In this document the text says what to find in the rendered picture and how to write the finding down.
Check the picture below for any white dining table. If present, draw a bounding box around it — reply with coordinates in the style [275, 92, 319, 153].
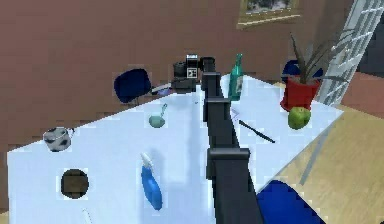
[6, 74, 345, 224]

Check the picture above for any framed wall picture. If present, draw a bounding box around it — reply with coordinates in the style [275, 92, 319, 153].
[236, 0, 302, 30]

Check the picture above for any black knife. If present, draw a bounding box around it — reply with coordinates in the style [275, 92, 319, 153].
[238, 119, 277, 144]

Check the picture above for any black and white mug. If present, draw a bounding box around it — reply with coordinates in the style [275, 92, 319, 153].
[42, 126, 76, 153]

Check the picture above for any green apple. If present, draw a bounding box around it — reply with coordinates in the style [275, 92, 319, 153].
[287, 106, 312, 131]

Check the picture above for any green glass bottle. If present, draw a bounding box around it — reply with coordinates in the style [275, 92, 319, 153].
[227, 53, 245, 102]

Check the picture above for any white framed window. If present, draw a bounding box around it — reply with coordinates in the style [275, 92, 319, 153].
[316, 0, 384, 108]

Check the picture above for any dark blue chair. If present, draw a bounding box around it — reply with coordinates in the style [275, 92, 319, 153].
[255, 179, 328, 224]
[113, 68, 153, 105]
[281, 59, 325, 84]

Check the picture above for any house plant in red pot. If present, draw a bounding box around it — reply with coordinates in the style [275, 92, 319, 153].
[279, 31, 355, 113]

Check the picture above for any blue spray bottle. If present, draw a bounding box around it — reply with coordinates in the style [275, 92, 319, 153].
[139, 152, 164, 212]

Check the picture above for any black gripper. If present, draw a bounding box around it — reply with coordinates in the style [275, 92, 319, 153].
[151, 61, 198, 95]

